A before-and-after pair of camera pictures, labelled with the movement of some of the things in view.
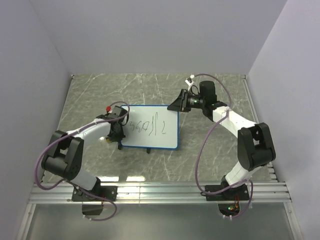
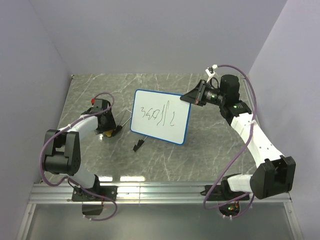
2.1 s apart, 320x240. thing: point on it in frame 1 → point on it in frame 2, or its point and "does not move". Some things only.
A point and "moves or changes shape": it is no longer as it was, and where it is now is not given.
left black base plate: (110, 192) does not move
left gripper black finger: (116, 134) → (106, 122)
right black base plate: (238, 193) does not move
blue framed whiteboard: (152, 126) moves or changes shape
